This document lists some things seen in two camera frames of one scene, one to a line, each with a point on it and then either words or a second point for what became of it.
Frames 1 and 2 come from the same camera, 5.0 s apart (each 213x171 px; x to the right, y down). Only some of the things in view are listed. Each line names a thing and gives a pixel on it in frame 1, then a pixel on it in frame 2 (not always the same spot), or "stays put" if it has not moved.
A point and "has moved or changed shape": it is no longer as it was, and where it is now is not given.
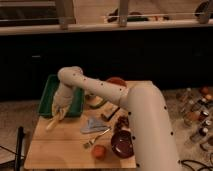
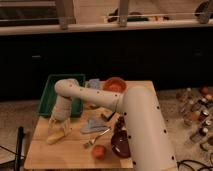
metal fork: (87, 144) stays put
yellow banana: (53, 122) has moved or changed shape
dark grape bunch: (122, 121) stays put
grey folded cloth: (94, 127) stays put
